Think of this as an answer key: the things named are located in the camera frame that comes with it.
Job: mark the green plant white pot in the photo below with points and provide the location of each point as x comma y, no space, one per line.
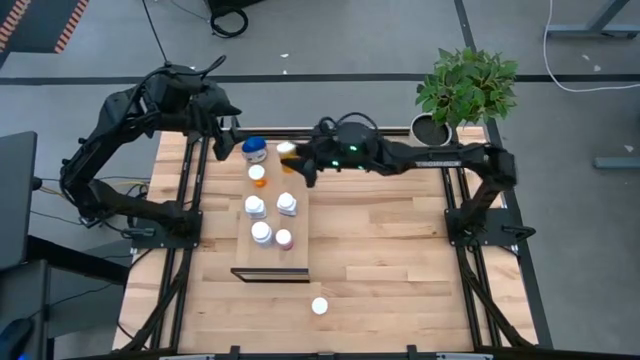
465,85

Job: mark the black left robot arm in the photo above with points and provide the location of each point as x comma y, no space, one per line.
170,92

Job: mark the grey desk leg frame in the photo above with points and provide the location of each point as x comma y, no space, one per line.
575,33

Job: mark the pink bottle white cap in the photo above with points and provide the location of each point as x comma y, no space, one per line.
283,236

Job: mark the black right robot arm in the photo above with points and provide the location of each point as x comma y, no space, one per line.
440,160

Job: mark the dark blue chair part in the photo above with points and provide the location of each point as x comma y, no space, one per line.
12,342

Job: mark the dark mat orange striped edges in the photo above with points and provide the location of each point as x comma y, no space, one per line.
45,25

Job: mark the dark grey desk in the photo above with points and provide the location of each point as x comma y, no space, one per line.
25,295

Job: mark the black monitor panel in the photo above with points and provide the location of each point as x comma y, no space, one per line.
17,200

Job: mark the black aluminium table frame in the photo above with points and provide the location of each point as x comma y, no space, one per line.
270,132

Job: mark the grey floor bar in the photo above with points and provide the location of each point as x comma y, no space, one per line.
617,162

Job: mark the wooden shelf black frame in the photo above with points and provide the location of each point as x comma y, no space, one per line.
272,260

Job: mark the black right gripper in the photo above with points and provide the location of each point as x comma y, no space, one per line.
330,155

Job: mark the clear bottle blue cap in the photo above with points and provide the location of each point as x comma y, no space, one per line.
254,145

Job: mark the black equipment base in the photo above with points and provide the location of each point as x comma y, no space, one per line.
230,4

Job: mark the white label strip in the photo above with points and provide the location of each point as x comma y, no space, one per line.
187,357
465,357

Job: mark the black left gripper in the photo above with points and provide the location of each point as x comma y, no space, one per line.
207,112

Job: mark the black clamp mount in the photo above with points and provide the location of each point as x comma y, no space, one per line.
235,125

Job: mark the black frame clamp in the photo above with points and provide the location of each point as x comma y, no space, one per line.
412,352
234,352

